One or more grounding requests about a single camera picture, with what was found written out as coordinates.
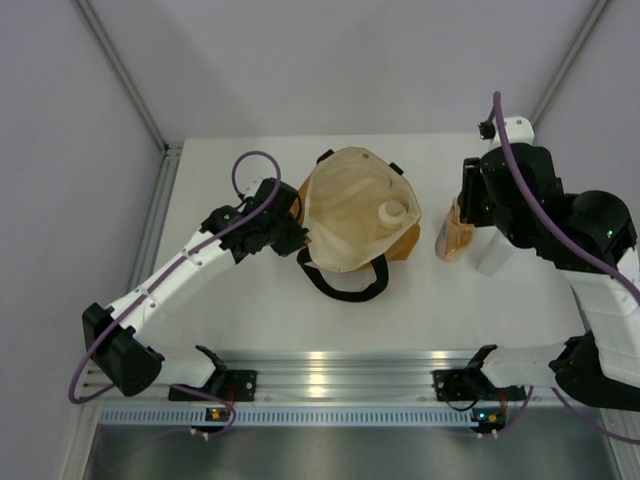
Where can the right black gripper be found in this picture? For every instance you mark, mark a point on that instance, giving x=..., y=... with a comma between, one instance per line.
x=474, y=183

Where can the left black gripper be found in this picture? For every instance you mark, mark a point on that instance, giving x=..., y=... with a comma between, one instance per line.
x=295, y=241

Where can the orange bottle pink cap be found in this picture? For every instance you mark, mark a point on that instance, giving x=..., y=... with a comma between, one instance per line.
x=454, y=236

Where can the white bottle black cap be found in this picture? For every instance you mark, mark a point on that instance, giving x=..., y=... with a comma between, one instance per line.
x=496, y=254

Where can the beige round bottle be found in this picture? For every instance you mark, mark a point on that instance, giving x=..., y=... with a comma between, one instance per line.
x=391, y=216

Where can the tan canvas tote bag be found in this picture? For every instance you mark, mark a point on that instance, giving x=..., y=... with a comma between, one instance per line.
x=340, y=201

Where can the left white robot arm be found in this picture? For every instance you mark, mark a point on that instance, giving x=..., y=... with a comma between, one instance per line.
x=119, y=337

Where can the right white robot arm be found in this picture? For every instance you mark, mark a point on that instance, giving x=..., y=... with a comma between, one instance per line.
x=599, y=368

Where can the left aluminium frame post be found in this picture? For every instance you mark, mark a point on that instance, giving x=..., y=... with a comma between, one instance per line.
x=98, y=32

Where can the aluminium frame post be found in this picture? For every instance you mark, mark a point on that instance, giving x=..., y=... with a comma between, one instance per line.
x=569, y=59
x=98, y=32

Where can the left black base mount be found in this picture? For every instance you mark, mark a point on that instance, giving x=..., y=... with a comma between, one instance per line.
x=228, y=385

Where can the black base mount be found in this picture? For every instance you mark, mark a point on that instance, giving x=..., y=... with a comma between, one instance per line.
x=228, y=385
x=454, y=385

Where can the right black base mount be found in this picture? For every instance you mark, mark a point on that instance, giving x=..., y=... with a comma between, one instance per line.
x=454, y=385

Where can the aluminium mounting rail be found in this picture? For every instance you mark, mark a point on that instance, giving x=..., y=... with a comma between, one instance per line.
x=301, y=377

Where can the right aluminium frame post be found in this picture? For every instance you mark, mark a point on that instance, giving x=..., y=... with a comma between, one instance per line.
x=569, y=59

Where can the grey slotted cable duct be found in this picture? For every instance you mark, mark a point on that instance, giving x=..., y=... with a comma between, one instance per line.
x=260, y=416

